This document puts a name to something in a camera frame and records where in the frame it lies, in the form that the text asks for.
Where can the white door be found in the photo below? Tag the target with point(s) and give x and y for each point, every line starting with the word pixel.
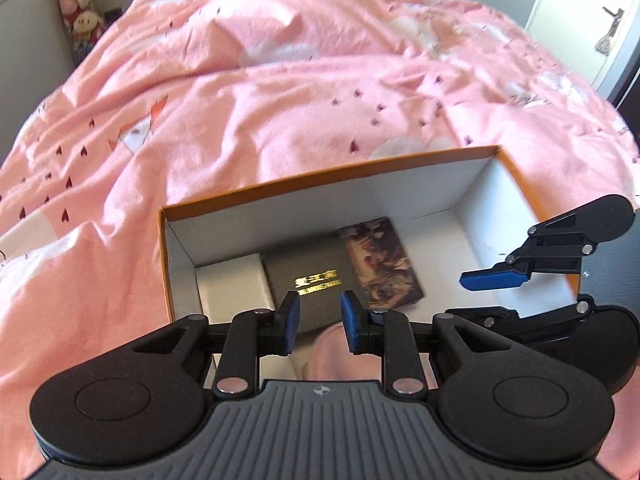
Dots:
pixel 570 29

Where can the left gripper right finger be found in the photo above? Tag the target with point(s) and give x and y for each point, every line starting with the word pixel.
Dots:
pixel 387 334

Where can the pink plush pouch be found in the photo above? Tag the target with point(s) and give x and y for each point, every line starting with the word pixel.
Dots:
pixel 324 356

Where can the illustrated card box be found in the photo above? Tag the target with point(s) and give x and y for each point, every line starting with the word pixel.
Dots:
pixel 382 264

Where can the black door handle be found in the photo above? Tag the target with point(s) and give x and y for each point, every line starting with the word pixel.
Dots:
pixel 604 44

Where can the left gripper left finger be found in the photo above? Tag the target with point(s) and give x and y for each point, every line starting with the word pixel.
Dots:
pixel 250 336

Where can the orange cardboard box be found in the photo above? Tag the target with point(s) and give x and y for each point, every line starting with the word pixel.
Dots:
pixel 398 232

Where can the black box gold lettering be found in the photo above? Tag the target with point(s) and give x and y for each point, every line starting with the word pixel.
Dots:
pixel 320 270

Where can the hanging stuffed toy column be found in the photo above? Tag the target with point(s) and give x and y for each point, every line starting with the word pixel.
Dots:
pixel 84 23

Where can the wall power socket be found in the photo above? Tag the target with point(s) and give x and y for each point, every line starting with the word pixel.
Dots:
pixel 113 14

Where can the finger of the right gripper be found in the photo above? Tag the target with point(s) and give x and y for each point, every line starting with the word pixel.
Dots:
pixel 558 245
pixel 603 341

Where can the pink patterned duvet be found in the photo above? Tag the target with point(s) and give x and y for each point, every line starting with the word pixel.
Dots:
pixel 183 99

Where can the white small box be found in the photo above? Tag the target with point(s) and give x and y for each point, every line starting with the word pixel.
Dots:
pixel 233 286

